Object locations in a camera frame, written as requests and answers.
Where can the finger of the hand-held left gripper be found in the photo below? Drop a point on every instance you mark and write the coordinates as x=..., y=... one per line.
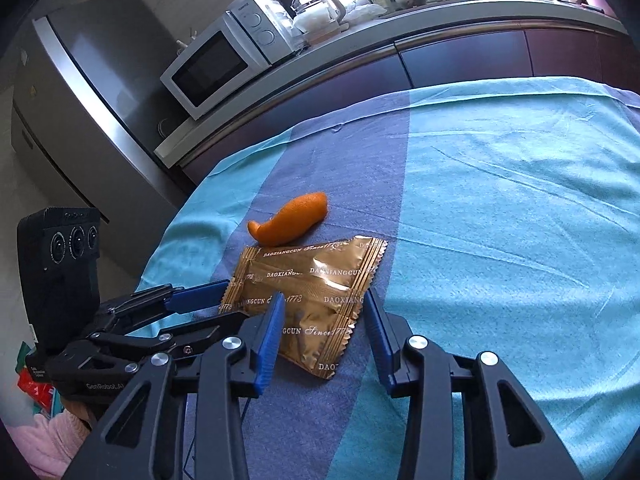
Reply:
x=200, y=332
x=195, y=295

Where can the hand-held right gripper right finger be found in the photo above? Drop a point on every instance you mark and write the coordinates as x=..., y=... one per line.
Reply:
x=377, y=340

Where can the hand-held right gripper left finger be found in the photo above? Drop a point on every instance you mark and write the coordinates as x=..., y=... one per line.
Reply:
x=267, y=345

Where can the gold foil snack wrapper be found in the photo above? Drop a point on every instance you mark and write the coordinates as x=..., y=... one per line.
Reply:
x=325, y=285

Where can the orange peel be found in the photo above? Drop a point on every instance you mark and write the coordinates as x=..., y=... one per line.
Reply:
x=295, y=215

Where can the person's left forearm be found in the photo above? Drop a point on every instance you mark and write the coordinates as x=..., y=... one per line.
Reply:
x=45, y=440

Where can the red plastic bag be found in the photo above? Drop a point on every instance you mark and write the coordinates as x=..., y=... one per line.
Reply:
x=35, y=390

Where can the silver refrigerator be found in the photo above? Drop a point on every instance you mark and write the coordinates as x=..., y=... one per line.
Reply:
x=75, y=110

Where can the blue patterned tablecloth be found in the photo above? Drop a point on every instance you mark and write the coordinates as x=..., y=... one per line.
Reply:
x=500, y=210

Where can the white microwave oven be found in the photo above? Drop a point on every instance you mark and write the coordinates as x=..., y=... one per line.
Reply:
x=210, y=67

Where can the kitchen counter with cabinets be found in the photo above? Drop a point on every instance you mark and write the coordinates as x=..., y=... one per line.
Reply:
x=450, y=55

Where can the glass electric kettle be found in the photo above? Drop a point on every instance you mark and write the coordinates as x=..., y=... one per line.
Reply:
x=315, y=15

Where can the white crumpled bag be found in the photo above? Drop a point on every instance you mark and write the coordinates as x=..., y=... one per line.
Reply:
x=365, y=11

